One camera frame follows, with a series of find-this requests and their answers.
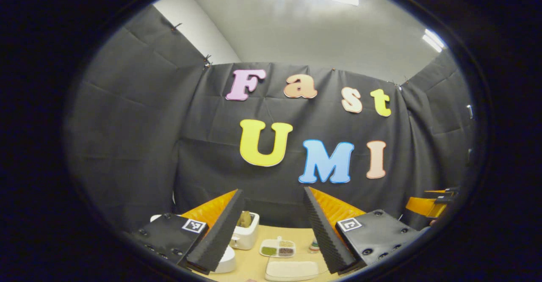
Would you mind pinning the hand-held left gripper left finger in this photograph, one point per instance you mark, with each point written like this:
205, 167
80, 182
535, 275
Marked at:
220, 235

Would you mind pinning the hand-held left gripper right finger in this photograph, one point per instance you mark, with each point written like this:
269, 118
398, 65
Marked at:
326, 235

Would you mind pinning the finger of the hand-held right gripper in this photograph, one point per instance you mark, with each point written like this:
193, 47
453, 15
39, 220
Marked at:
449, 191
425, 208

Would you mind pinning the white rice cooker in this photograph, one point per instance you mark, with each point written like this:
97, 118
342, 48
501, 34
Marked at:
226, 261

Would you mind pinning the cream box of white rice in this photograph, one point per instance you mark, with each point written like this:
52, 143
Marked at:
292, 270

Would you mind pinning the clear plastic water bottle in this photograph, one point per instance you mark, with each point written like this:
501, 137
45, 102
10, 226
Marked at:
314, 246

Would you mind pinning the brown bread slice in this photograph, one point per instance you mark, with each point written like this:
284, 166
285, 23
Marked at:
244, 219

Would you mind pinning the white toaster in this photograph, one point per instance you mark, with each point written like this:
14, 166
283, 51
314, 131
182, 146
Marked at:
250, 235

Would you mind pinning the white divided bean dish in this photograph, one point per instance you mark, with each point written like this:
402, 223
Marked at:
277, 248

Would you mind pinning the black backdrop cloth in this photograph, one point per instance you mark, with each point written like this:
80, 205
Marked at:
127, 125

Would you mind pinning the small ceiling light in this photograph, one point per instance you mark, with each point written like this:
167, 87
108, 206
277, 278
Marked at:
433, 40

